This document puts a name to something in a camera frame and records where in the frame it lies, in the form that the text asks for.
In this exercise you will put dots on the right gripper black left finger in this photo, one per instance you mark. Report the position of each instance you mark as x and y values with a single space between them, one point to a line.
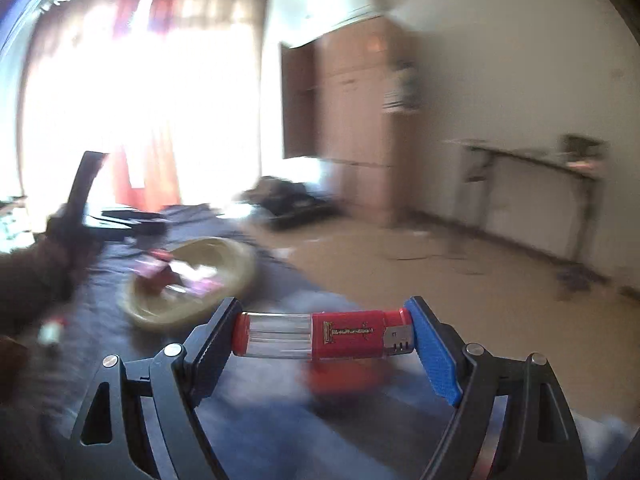
110 439

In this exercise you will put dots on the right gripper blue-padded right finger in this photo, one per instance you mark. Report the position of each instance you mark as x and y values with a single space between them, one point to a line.
538 438

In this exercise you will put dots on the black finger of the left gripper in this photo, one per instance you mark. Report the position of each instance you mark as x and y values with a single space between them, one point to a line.
74 223

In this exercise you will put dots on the red transparent lighter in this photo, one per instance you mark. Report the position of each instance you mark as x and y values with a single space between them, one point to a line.
322 336

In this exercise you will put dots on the cream plastic basin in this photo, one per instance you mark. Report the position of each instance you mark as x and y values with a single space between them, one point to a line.
169 290

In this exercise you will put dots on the blue white quilted blanket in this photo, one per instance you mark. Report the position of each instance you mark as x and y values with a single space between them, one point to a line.
263 422

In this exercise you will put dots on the blue cloth on floor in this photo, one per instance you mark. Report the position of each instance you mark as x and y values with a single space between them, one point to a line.
575 278

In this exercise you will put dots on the open black suitcase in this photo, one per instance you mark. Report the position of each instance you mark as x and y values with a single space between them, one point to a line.
279 204

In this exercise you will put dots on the black folding table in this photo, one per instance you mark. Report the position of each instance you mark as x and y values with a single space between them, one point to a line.
527 196

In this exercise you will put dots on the black box on table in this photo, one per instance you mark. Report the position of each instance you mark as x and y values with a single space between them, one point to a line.
583 153

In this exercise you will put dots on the wooden wardrobe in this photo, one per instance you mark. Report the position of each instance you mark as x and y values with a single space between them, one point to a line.
332 109

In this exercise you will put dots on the white bag on wardrobe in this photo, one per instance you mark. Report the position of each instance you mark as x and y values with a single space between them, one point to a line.
402 93

